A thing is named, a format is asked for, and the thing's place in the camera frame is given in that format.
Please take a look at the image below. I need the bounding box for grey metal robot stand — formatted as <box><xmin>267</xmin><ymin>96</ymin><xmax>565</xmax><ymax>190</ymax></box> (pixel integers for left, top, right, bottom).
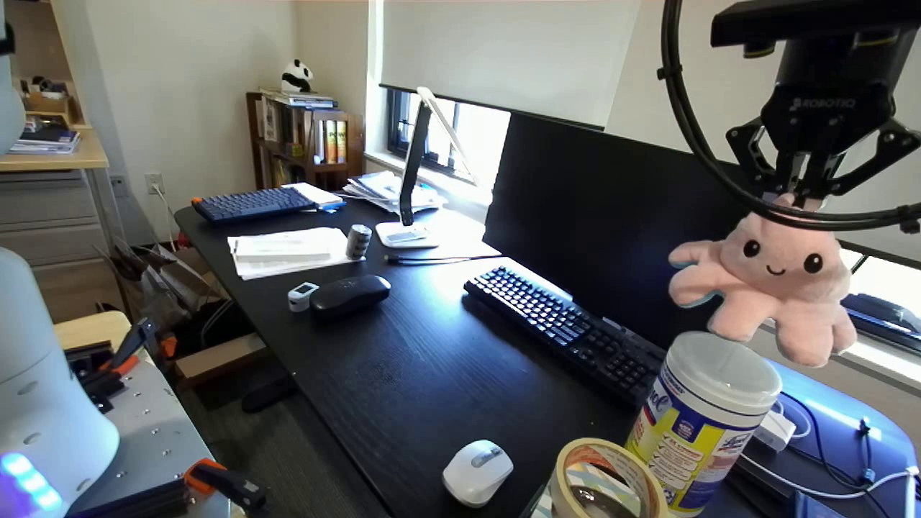
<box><xmin>54</xmin><ymin>312</ymin><xmax>241</xmax><ymax>518</ymax></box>

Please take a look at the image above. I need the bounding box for black computer keyboard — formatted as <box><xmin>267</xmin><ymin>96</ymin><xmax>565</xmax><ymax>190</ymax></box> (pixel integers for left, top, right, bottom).
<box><xmin>460</xmin><ymin>266</ymin><xmax>670</xmax><ymax>413</ymax></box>

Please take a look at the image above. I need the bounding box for white wipes canister yellow label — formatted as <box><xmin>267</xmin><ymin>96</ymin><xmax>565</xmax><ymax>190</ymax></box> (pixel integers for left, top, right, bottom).
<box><xmin>624</xmin><ymin>328</ymin><xmax>787</xmax><ymax>516</ymax></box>

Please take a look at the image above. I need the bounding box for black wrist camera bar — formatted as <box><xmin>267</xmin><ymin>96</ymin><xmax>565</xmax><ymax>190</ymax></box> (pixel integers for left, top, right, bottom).
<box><xmin>709</xmin><ymin>0</ymin><xmax>921</xmax><ymax>52</ymax></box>

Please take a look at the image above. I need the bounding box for window with dark frame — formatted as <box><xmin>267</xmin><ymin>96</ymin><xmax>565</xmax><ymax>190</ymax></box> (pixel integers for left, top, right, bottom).
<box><xmin>382</xmin><ymin>85</ymin><xmax>513</xmax><ymax>200</ymax></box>

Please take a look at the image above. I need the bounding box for pink octopus plush toy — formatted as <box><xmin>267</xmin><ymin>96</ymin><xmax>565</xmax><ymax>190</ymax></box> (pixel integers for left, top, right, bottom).
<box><xmin>666</xmin><ymin>210</ymin><xmax>860</xmax><ymax>371</ymax></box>

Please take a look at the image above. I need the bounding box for panda plush toy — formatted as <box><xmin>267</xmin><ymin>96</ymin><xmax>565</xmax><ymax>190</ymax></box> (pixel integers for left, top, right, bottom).
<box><xmin>280</xmin><ymin>57</ymin><xmax>317</xmax><ymax>98</ymax></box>

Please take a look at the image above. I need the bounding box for white pulse oximeter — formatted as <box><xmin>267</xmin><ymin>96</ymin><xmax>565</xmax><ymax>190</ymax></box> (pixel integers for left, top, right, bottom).
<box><xmin>284</xmin><ymin>280</ymin><xmax>323</xmax><ymax>315</ymax></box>

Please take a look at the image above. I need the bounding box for white computer mouse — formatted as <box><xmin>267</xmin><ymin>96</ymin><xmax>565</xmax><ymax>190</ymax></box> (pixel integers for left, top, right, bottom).
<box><xmin>440</xmin><ymin>439</ymin><xmax>519</xmax><ymax>511</ymax></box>

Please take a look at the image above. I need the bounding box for blue keyboard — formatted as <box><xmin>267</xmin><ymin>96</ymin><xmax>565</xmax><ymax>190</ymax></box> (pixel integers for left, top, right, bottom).
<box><xmin>191</xmin><ymin>184</ymin><xmax>319</xmax><ymax>227</ymax></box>

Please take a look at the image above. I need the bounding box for brown cardboard box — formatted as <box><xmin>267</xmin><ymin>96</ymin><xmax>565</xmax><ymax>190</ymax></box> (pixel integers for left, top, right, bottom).
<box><xmin>174</xmin><ymin>328</ymin><xmax>271</xmax><ymax>387</ymax></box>

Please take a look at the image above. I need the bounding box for beige masking tape roll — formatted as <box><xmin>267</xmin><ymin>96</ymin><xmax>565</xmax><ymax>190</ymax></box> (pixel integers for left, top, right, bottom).
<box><xmin>551</xmin><ymin>434</ymin><xmax>673</xmax><ymax>518</ymax></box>

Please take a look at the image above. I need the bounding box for tan wooden board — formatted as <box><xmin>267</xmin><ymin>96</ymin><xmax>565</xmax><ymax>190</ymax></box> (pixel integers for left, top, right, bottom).
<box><xmin>53</xmin><ymin>309</ymin><xmax>133</xmax><ymax>354</ymax></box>

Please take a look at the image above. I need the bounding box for white power adapter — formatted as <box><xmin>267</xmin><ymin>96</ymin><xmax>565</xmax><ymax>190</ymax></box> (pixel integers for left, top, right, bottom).
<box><xmin>755</xmin><ymin>408</ymin><xmax>798</xmax><ymax>454</ymax></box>

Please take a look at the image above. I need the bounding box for white roller blind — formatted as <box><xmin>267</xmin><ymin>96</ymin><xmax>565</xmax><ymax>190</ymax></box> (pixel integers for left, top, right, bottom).
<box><xmin>379</xmin><ymin>0</ymin><xmax>644</xmax><ymax>131</ymax></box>

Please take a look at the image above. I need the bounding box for large white paper sheet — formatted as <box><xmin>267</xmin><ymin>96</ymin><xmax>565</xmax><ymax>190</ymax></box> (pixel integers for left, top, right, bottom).
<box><xmin>224</xmin><ymin>226</ymin><xmax>358</xmax><ymax>283</ymax></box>

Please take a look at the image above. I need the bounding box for blue cushioned surface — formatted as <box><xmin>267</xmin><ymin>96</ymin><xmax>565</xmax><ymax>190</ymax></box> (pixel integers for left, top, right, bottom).
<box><xmin>765</xmin><ymin>360</ymin><xmax>921</xmax><ymax>518</ymax></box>

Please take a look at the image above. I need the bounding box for white charging cable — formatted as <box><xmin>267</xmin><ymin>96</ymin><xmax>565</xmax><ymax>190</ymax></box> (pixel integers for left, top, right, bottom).
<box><xmin>738</xmin><ymin>450</ymin><xmax>921</xmax><ymax>506</ymax></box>

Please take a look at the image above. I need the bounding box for dark wood bookshelf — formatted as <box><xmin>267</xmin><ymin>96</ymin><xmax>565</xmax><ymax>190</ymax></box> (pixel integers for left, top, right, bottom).
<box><xmin>245</xmin><ymin>89</ymin><xmax>368</xmax><ymax>193</ymax></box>

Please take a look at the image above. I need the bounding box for stack of magazines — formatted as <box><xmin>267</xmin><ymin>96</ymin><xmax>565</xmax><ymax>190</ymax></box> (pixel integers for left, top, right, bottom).
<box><xmin>343</xmin><ymin>170</ymin><xmax>446</xmax><ymax>218</ymax></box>

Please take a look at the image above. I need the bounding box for small grey cup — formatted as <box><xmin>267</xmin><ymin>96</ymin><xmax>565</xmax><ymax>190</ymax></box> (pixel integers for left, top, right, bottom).
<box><xmin>343</xmin><ymin>221</ymin><xmax>375</xmax><ymax>266</ymax></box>

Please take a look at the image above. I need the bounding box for black computer mouse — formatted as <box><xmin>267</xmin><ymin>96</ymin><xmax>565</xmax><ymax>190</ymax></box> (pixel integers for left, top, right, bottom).
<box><xmin>310</xmin><ymin>273</ymin><xmax>395</xmax><ymax>324</ymax></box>

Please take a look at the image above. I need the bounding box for white desk lamp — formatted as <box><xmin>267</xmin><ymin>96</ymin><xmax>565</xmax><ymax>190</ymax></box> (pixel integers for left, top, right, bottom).
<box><xmin>371</xmin><ymin>85</ymin><xmax>482</xmax><ymax>254</ymax></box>

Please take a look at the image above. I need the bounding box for orange black clamp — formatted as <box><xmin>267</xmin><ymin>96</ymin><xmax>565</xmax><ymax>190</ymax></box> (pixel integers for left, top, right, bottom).
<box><xmin>74</xmin><ymin>316</ymin><xmax>162</xmax><ymax>406</ymax></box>
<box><xmin>182</xmin><ymin>459</ymin><xmax>271</xmax><ymax>516</ymax></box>

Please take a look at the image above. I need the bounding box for light wood drawer cabinet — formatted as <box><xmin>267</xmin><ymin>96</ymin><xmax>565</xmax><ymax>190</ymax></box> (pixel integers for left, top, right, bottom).
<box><xmin>0</xmin><ymin>0</ymin><xmax>127</xmax><ymax>325</ymax></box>

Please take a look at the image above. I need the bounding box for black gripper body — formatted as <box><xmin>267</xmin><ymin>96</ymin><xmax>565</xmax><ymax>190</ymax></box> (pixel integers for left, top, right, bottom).
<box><xmin>764</xmin><ymin>39</ymin><xmax>913</xmax><ymax>195</ymax></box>

